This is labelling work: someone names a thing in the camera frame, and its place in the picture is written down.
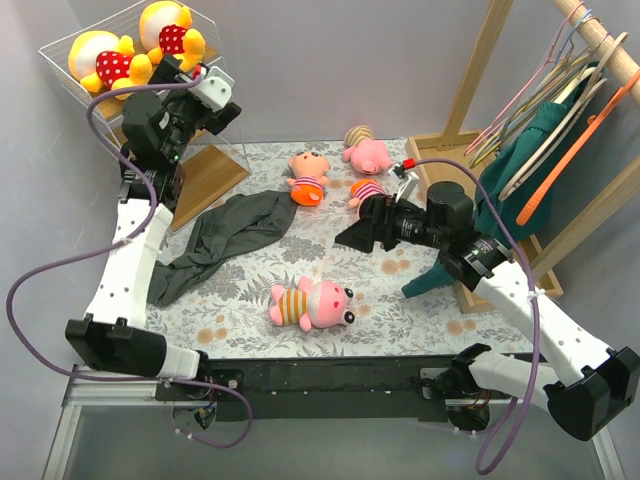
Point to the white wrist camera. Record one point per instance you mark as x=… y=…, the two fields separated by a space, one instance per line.
x=215 y=90
x=404 y=173

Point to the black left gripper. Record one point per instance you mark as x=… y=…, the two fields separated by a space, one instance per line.
x=176 y=73

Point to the orange bear plush polka shirt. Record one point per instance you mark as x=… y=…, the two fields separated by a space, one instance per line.
x=102 y=60

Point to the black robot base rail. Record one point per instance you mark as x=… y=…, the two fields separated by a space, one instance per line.
x=357 y=387

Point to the pink frog plush striped shirt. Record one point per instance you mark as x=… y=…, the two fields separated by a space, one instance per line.
x=311 y=305

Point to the floral table mat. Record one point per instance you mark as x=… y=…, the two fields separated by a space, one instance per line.
x=227 y=315

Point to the dark green garment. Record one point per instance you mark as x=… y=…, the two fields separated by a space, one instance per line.
x=509 y=209

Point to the peach doll plush striped shirt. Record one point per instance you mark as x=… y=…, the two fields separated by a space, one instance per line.
x=309 y=178

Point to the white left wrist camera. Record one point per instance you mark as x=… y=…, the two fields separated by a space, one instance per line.
x=215 y=90

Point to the pink pig plush striped hat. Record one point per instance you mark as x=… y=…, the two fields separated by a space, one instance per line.
x=365 y=154

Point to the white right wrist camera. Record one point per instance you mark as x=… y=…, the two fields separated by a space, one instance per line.
x=404 y=173

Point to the dark grey cloth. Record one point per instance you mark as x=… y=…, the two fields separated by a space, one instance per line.
x=243 y=224

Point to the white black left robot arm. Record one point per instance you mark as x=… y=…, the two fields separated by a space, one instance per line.
x=158 y=122

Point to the beige wooden hanger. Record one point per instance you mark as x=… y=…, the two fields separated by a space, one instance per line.
x=557 y=105

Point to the pink wire hanger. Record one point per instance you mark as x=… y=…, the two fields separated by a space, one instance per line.
x=500 y=118

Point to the white wire wooden shelf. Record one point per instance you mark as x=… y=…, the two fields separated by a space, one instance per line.
x=212 y=166

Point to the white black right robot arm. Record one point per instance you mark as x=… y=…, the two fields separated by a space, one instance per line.
x=583 y=383

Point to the small orange striped plush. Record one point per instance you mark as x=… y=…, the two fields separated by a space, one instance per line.
x=363 y=189

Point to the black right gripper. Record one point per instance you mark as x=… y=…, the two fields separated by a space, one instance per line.
x=382 y=223

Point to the wooden clothes rack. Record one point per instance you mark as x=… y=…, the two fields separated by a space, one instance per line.
x=487 y=219

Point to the yellow bear plush polka shirt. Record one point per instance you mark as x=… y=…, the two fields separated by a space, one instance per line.
x=166 y=28

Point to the orange plastic hanger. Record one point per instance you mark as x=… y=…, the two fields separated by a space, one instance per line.
x=594 y=122

